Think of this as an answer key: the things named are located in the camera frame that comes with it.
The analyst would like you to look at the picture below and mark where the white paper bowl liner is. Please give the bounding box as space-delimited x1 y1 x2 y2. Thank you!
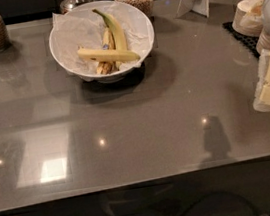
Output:
49 0 155 83

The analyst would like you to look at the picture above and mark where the black rubber mat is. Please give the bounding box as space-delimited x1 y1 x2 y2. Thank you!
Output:
222 22 260 58

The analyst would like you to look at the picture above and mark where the yellow banana with green stem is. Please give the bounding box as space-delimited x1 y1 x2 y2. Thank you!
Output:
93 9 128 70

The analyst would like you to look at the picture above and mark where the small brown spotted banana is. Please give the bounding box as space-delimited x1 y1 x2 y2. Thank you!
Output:
96 27 116 75

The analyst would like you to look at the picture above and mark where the yellow banana across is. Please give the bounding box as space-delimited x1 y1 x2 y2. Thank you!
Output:
77 48 140 62

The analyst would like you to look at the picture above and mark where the white ceramic bowl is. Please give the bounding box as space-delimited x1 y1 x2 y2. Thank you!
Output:
43 0 162 92

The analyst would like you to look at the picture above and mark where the black cable below table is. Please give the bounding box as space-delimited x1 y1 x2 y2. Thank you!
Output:
106 185 261 216

